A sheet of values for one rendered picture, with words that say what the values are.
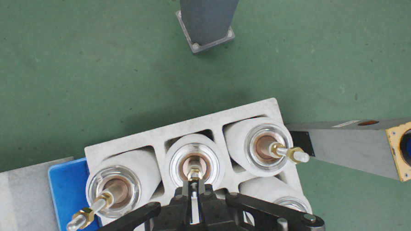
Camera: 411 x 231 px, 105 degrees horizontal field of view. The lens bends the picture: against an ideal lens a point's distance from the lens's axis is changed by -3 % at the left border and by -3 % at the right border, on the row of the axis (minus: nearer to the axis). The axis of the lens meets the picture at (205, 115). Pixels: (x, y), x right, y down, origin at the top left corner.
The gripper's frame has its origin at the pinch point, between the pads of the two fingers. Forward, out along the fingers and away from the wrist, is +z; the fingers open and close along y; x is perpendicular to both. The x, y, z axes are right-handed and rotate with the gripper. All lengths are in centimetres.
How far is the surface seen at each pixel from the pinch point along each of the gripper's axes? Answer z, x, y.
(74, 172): 30.4, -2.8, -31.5
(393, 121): 6.5, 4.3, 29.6
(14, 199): 18.2, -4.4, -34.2
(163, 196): 17.6, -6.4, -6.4
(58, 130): 36, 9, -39
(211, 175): 10.2, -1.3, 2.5
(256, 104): 17.6, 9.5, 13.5
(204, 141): 10.6, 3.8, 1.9
